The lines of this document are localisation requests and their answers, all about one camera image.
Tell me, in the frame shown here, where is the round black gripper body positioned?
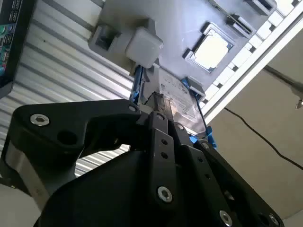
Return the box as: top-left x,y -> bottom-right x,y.
35,150 -> 222,227

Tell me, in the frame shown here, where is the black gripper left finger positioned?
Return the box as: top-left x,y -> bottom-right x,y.
4,92 -> 178,210

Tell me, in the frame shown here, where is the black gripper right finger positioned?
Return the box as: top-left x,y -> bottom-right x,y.
165,94 -> 284,227

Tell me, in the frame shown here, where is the hard disk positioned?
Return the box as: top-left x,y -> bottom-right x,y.
130,65 -> 218,149

